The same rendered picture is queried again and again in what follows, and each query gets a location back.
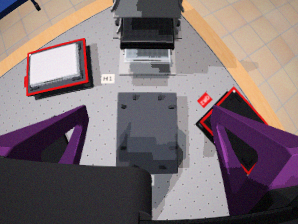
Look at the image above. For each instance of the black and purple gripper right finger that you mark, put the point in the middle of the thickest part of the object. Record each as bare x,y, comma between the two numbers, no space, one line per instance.
276,167

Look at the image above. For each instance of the light grey microplate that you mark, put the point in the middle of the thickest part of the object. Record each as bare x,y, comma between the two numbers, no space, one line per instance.
147,56
54,65

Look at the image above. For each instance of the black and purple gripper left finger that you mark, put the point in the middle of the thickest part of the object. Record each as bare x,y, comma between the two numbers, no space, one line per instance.
27,143

